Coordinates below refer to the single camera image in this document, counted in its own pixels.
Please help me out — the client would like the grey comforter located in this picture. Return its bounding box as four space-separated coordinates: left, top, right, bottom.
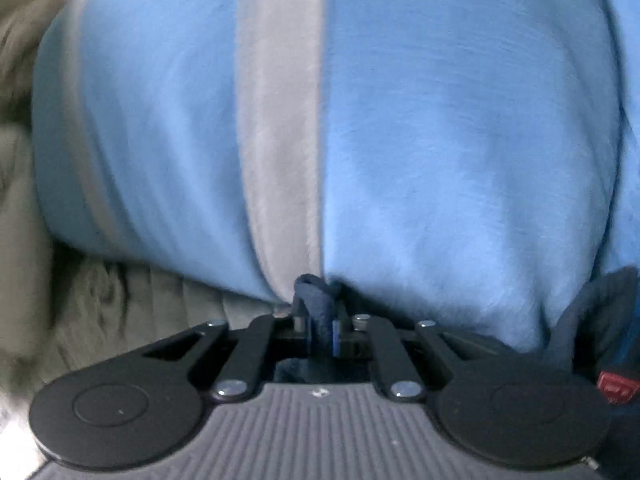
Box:
0 125 57 391

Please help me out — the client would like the blue fleece jacket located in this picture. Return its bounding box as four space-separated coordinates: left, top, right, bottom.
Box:
272 267 640 480

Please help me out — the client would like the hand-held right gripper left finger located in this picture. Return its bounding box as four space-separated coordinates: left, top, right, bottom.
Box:
142 300 316 402

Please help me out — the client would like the grey quilted bedspread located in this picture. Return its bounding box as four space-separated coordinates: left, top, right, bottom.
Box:
47 252 283 376

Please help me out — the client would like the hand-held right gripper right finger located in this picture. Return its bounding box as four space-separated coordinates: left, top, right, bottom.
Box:
331 300 497 402

